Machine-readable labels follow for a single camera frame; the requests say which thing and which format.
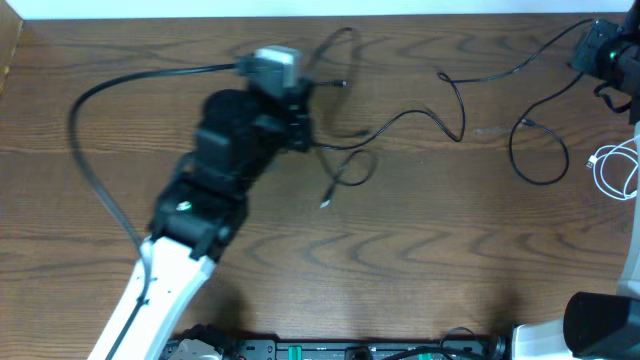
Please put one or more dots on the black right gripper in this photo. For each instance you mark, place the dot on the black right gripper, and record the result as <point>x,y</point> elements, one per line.
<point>600,32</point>

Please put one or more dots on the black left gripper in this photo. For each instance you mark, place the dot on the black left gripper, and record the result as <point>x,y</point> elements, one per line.
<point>300,115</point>

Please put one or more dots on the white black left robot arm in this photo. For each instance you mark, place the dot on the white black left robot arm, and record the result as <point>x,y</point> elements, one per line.
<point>201,210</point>

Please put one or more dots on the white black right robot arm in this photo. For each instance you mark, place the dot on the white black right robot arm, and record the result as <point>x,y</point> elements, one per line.
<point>601,326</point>

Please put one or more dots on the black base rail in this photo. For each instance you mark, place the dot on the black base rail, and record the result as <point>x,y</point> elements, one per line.
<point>209,342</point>

